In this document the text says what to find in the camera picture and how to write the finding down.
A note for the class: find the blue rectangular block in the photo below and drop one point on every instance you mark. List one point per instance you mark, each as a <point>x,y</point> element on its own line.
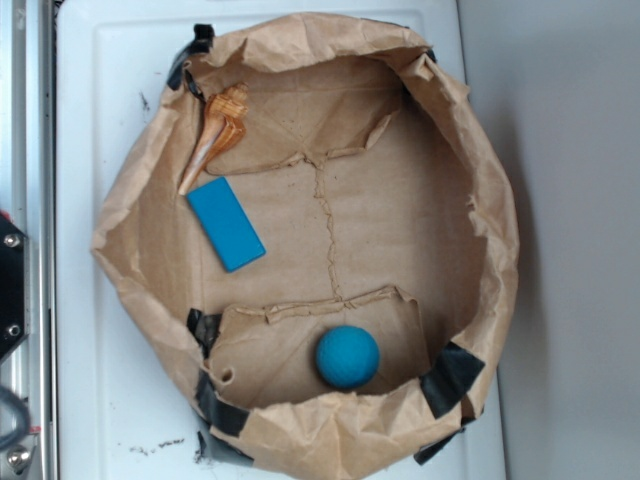
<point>226,224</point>

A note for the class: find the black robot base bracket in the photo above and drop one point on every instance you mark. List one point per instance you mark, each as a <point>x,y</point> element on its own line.
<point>11,280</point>

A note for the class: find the metal frame rail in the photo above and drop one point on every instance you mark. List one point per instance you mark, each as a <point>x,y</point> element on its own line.
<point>26,199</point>

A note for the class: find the blue ball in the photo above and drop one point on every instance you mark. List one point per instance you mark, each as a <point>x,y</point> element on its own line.
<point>347,357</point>

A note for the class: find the orange spiral sea shell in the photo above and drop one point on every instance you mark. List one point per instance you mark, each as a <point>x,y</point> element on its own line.
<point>223,128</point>

